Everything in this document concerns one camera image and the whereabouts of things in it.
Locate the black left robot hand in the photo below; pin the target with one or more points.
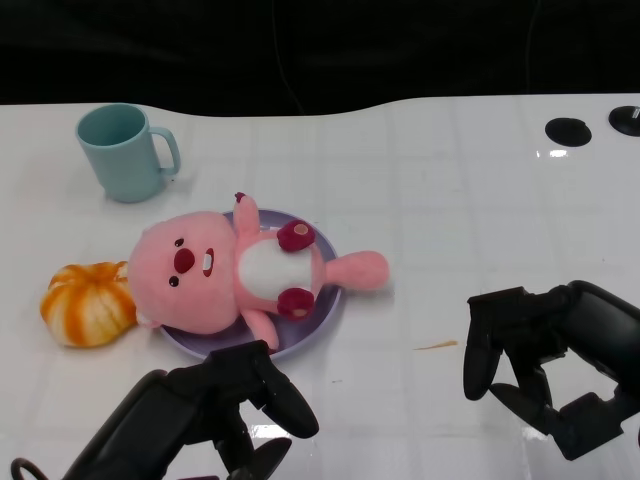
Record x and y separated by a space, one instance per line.
160 420

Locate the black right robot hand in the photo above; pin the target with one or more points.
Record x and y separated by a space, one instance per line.
595 325

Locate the pink plush beaver doll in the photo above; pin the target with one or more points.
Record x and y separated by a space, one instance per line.
200 295

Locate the lavender plastic plate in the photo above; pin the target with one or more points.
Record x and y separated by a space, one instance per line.
320 320

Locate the orange white pumpkin toy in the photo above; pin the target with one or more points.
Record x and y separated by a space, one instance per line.
85 305

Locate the black round disc with stud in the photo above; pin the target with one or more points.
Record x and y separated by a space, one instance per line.
626 120

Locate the light blue plastic mug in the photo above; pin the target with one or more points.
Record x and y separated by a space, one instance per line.
125 165

